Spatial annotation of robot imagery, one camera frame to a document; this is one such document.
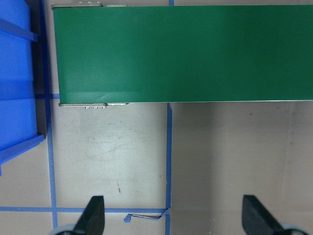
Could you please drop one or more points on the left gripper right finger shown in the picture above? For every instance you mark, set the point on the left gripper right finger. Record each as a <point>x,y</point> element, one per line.
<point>256,219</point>

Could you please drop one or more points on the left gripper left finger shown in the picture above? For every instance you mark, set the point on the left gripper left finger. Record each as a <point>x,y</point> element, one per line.
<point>92,220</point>

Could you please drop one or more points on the blue bin left side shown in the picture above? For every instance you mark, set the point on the blue bin left side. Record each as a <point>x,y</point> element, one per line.
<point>18,124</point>

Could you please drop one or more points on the green conveyor belt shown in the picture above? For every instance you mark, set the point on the green conveyor belt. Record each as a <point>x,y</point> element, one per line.
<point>210,53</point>

